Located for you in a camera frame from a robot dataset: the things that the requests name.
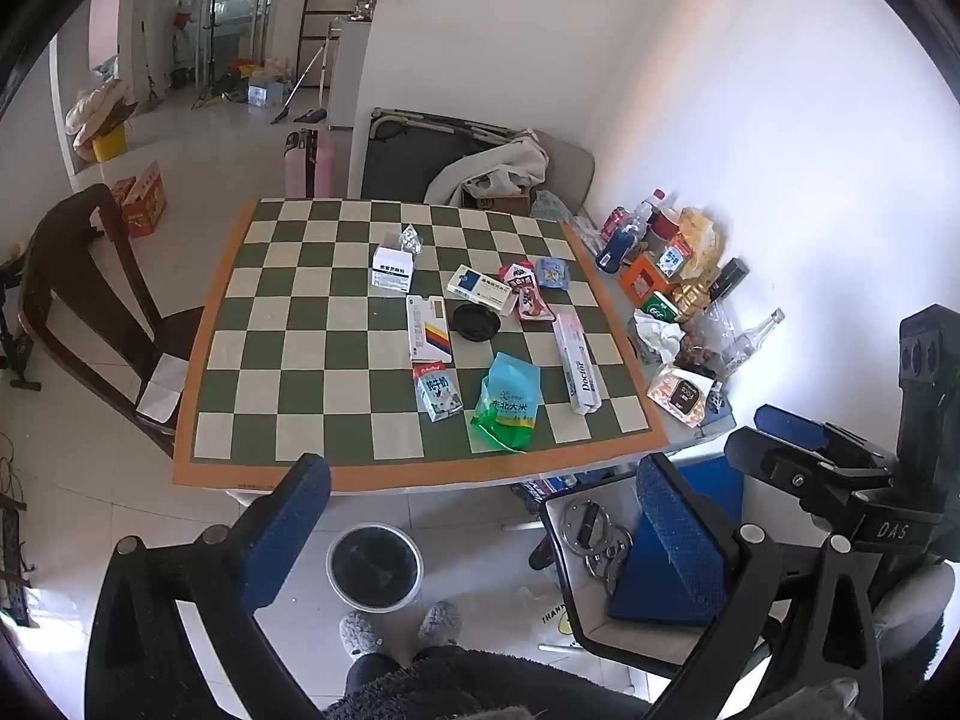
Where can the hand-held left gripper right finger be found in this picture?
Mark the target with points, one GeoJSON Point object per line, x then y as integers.
{"type": "Point", "coordinates": [679, 532]}

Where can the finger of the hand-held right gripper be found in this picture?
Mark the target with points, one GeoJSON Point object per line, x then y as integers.
{"type": "Point", "coordinates": [791, 424]}
{"type": "Point", "coordinates": [772, 465]}

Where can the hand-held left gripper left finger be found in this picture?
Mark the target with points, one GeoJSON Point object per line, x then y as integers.
{"type": "Point", "coordinates": [289, 532]}

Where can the white round trash bin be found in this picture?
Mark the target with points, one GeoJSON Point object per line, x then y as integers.
{"type": "Point", "coordinates": [373, 566]}

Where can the long white toothpaste box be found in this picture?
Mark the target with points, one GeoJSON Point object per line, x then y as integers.
{"type": "Point", "coordinates": [576, 364]}

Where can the small milk carton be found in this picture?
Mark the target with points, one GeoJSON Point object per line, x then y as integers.
{"type": "Point", "coordinates": [438, 391]}

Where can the green blue rice bag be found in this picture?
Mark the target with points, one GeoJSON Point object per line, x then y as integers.
{"type": "Point", "coordinates": [506, 405]}

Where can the red white snack packet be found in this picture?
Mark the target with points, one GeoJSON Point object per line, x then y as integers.
{"type": "Point", "coordinates": [531, 298]}

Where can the black round lid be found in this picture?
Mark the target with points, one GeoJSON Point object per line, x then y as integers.
{"type": "Point", "coordinates": [475, 323]}

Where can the white blue medicine box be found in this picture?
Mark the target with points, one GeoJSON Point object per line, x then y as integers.
{"type": "Point", "coordinates": [480, 288]}

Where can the person's right forearm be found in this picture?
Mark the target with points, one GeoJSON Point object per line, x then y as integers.
{"type": "Point", "coordinates": [911, 604]}

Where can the blue pad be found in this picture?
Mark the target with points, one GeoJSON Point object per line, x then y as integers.
{"type": "Point", "coordinates": [652, 585]}

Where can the clear glass bottle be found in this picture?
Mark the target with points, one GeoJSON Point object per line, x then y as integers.
{"type": "Point", "coordinates": [754, 341]}

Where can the white tray with metal parts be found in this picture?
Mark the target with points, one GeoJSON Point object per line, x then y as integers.
{"type": "Point", "coordinates": [645, 637]}

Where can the beige dark snack packet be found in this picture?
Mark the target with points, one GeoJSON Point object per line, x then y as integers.
{"type": "Point", "coordinates": [679, 394]}

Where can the person's left grey slipper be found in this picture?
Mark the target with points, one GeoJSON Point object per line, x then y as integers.
{"type": "Point", "coordinates": [358, 634]}

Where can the person's grey slipper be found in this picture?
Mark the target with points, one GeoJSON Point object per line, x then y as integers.
{"type": "Point", "coordinates": [439, 621]}
{"type": "Point", "coordinates": [358, 634]}

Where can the blue printed box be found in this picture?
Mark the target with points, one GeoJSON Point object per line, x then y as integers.
{"type": "Point", "coordinates": [551, 489]}

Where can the black red sandal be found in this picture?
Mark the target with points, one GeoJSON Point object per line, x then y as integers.
{"type": "Point", "coordinates": [542, 553]}

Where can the white plastic bag yellow print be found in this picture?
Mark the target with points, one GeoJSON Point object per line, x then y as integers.
{"type": "Point", "coordinates": [551, 615]}

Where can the black box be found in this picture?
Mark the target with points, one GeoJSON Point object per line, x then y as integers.
{"type": "Point", "coordinates": [727, 279]}

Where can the crumpled white tissue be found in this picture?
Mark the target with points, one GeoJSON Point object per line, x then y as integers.
{"type": "Point", "coordinates": [656, 337]}

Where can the person's left leg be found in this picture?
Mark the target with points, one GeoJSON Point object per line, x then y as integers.
{"type": "Point", "coordinates": [371, 671]}

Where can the gold wrapped item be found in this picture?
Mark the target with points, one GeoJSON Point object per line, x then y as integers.
{"type": "Point", "coordinates": [690, 297]}

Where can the green checkered table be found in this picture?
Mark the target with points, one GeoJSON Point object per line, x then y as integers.
{"type": "Point", "coordinates": [300, 360]}

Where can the green box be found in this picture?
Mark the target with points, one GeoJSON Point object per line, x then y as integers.
{"type": "Point", "coordinates": [660, 310]}

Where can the person's right grey slipper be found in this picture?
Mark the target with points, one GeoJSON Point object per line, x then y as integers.
{"type": "Point", "coordinates": [439, 621]}

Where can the white paper sheet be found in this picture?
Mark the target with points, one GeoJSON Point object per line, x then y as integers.
{"type": "Point", "coordinates": [161, 390]}

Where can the yellow snack bags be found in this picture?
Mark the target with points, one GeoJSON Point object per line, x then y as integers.
{"type": "Point", "coordinates": [703, 240]}

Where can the orange box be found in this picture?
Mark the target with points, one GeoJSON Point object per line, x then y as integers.
{"type": "Point", "coordinates": [641, 283]}

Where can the white table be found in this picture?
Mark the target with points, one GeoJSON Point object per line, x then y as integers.
{"type": "Point", "coordinates": [611, 307]}

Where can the red white jar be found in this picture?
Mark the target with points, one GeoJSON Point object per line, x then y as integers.
{"type": "Point", "coordinates": [664, 226]}

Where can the dark fuzzy robe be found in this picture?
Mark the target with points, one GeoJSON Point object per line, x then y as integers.
{"type": "Point", "coordinates": [480, 682]}

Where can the dark cola bottle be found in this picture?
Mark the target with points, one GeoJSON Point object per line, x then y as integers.
{"type": "Point", "coordinates": [619, 249]}

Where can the white striped flat box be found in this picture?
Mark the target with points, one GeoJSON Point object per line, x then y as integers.
{"type": "Point", "coordinates": [429, 326]}

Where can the clear bottle red cap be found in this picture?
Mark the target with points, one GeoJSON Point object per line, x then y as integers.
{"type": "Point", "coordinates": [651, 206]}

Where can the red drink can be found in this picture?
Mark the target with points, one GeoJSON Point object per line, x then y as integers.
{"type": "Point", "coordinates": [615, 220]}

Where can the small blue packet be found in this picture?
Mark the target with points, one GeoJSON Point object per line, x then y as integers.
{"type": "Point", "coordinates": [553, 273]}

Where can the silver foil packet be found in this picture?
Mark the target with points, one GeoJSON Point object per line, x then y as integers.
{"type": "Point", "coordinates": [410, 240]}

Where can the small clear plastic bag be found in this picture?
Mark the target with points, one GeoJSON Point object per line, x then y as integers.
{"type": "Point", "coordinates": [551, 205]}

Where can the dark wooden chair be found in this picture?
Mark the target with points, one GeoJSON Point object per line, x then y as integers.
{"type": "Point", "coordinates": [82, 277]}

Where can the grey chair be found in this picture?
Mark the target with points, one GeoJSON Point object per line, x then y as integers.
{"type": "Point", "coordinates": [570, 165]}

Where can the red yellow cardboard box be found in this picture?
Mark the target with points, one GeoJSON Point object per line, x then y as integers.
{"type": "Point", "coordinates": [139, 199]}

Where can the pink suitcase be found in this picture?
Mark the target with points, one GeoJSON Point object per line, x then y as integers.
{"type": "Point", "coordinates": [311, 163]}

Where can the dark folding cot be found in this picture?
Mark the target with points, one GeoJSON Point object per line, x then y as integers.
{"type": "Point", "coordinates": [405, 161]}

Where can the white cloth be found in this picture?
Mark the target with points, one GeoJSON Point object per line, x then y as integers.
{"type": "Point", "coordinates": [487, 165]}

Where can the dustpan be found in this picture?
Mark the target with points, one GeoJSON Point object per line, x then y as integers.
{"type": "Point", "coordinates": [311, 116]}

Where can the yellow bin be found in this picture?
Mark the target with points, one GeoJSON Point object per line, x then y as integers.
{"type": "Point", "coordinates": [109, 144]}

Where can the broom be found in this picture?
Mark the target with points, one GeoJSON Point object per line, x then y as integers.
{"type": "Point", "coordinates": [296, 90]}

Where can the pile of cloth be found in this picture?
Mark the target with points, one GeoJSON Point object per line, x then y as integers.
{"type": "Point", "coordinates": [101, 109]}

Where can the white cabinet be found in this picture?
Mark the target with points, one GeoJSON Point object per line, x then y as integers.
{"type": "Point", "coordinates": [351, 71]}

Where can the mop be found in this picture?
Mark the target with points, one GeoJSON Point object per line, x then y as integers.
{"type": "Point", "coordinates": [150, 71]}

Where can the dark coat rack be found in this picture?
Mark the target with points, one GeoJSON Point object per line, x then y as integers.
{"type": "Point", "coordinates": [214, 15]}

